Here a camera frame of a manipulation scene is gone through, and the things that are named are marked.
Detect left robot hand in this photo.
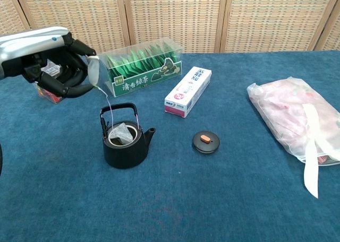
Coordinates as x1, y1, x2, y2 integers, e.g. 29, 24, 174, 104
0, 26, 100, 99

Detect pyramid tea bag with tag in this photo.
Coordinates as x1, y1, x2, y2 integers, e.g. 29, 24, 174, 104
92, 84, 134, 145

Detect clear box of green tea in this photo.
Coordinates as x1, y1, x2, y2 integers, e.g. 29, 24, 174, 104
98, 37, 183, 98

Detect black teapot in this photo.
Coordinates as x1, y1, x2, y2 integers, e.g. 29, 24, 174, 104
99, 102, 157, 170

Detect pink cloth in clear bag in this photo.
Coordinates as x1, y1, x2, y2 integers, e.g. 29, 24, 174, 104
246, 76, 340, 199

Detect clear box red black capsules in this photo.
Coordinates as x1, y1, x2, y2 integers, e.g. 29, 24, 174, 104
33, 61, 66, 105

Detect woven rattan folding screen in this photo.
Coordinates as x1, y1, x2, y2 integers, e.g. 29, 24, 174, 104
0, 0, 340, 59

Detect white toothpaste box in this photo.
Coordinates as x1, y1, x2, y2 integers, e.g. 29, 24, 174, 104
164, 66, 213, 118

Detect black lid with orange knob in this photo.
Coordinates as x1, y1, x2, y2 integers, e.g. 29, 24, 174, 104
192, 131, 220, 155

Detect blue felt table cover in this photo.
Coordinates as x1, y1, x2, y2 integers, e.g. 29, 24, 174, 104
0, 50, 340, 242

